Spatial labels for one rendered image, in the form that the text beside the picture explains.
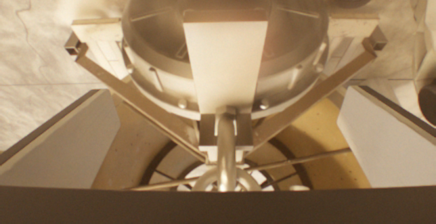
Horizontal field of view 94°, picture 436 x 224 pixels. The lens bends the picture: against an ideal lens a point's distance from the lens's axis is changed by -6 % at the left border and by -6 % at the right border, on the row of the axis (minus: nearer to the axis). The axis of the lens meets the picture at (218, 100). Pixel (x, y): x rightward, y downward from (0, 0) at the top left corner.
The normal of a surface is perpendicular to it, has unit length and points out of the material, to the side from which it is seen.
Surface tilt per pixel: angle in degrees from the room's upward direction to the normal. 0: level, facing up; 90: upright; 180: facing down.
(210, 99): 0
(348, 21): 0
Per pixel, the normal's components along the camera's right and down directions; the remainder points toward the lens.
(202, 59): 0.00, 0.84
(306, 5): -0.03, -0.55
